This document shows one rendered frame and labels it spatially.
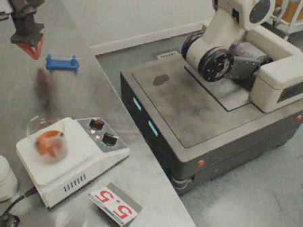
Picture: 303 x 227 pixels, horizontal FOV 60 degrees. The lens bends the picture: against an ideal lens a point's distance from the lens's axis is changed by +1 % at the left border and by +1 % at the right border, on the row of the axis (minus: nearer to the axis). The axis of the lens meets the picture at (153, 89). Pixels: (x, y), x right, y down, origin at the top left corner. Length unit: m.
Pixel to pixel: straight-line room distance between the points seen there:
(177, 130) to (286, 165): 0.75
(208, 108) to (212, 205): 0.48
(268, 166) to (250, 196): 0.23
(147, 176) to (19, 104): 0.42
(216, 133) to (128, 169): 0.67
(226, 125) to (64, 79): 0.75
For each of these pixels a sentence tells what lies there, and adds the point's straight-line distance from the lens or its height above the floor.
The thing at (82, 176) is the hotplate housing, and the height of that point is 0.79.
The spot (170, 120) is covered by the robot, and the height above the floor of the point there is 0.36.
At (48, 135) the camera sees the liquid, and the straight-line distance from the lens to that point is 0.55.
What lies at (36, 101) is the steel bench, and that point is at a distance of 0.81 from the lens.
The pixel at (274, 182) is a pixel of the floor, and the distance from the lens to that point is 1.62.
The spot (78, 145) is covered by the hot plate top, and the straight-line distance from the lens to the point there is 0.56.
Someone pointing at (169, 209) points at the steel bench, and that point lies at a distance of 0.58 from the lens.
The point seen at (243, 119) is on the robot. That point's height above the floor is 0.37.
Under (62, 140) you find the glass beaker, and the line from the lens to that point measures 0.51.
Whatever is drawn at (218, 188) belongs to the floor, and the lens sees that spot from 1.50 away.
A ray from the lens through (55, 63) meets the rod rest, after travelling 0.92.
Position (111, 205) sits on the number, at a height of 0.78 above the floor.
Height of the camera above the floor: 1.28
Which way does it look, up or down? 42 degrees down
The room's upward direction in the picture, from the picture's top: 3 degrees clockwise
